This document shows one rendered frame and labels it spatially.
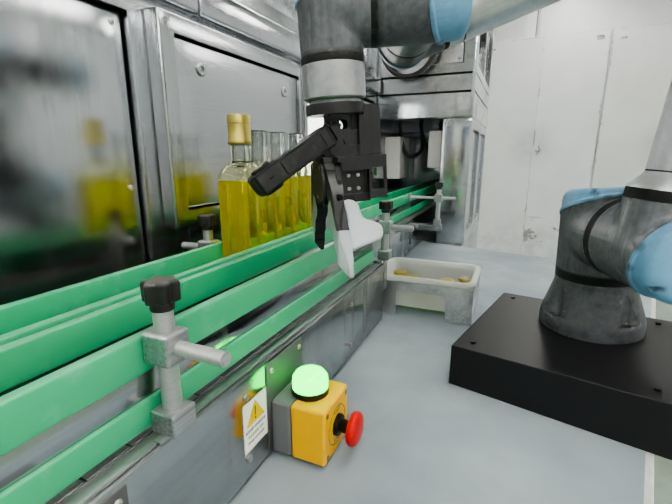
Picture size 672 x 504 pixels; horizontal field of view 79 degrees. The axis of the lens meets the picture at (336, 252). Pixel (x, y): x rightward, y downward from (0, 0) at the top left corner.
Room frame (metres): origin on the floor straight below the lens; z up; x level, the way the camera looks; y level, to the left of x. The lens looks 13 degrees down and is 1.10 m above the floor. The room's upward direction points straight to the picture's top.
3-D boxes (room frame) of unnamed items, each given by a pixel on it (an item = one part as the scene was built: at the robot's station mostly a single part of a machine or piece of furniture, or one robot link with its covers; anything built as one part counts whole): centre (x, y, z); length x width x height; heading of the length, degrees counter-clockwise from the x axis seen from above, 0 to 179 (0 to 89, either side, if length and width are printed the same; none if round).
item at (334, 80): (0.52, 0.00, 1.18); 0.08 x 0.08 x 0.05
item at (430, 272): (0.92, -0.22, 0.80); 0.22 x 0.17 x 0.09; 66
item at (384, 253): (0.86, -0.08, 0.95); 0.17 x 0.03 x 0.12; 66
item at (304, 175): (0.80, 0.08, 0.99); 0.06 x 0.06 x 0.21; 66
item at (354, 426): (0.42, -0.01, 0.79); 0.04 x 0.03 x 0.04; 156
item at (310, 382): (0.44, 0.03, 0.84); 0.04 x 0.04 x 0.03
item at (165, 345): (0.29, 0.11, 0.94); 0.07 x 0.04 x 0.13; 66
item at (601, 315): (0.64, -0.42, 0.88); 0.15 x 0.15 x 0.10
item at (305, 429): (0.44, 0.03, 0.79); 0.07 x 0.07 x 0.07; 66
